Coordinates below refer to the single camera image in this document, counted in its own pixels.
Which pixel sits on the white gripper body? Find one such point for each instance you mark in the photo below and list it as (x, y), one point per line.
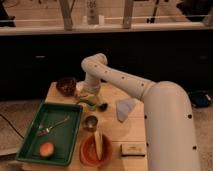
(91, 86)

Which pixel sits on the green pepper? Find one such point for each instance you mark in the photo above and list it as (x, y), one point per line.
(86, 101)

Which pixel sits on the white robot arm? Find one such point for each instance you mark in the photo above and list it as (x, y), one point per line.
(169, 123)

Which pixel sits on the white cup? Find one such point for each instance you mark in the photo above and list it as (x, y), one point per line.
(79, 89)

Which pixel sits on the green plastic cup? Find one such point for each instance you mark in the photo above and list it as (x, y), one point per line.
(93, 99)

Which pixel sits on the small metal cup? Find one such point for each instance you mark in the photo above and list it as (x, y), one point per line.
(91, 123)

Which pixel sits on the black spoon ladle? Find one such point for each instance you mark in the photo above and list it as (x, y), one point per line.
(102, 106)

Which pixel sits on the dark red bowl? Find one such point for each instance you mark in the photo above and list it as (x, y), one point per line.
(66, 86)

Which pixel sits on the light blue cloth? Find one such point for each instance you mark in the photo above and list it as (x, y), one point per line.
(123, 108)

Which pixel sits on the banana slice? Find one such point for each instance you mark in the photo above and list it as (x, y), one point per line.
(98, 144)

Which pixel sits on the green plastic tray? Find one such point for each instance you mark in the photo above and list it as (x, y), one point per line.
(63, 136)

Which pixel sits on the orange bowl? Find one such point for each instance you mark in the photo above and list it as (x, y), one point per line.
(88, 155)

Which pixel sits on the metal fork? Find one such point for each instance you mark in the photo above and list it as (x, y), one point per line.
(48, 129)

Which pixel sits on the dark sponge block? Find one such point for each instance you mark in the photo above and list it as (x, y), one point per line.
(132, 150)

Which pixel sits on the peach fruit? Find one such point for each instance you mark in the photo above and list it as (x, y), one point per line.
(46, 149)

